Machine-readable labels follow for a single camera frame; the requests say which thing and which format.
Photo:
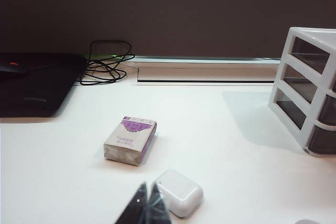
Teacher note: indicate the black mouse with red wheel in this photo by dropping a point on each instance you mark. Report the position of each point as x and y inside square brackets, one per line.
[11, 68]

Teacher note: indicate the black mouse pad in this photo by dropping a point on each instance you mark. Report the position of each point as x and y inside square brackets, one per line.
[39, 95]

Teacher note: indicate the white drawer cabinet frame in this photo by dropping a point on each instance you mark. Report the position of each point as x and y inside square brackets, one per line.
[284, 95]

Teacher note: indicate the green flat object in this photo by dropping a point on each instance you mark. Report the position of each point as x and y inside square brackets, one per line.
[102, 56]

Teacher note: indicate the purple white tissue pack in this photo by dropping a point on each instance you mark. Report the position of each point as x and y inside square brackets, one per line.
[128, 142]

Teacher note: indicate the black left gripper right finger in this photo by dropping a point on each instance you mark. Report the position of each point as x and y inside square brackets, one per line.
[157, 208]

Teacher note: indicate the brown desk partition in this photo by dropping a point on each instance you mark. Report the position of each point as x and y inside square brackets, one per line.
[168, 11]

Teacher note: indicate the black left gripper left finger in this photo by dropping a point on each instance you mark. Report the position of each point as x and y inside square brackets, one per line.
[137, 205]

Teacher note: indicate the white earbuds case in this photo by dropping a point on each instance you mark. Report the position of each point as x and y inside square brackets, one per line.
[181, 195]

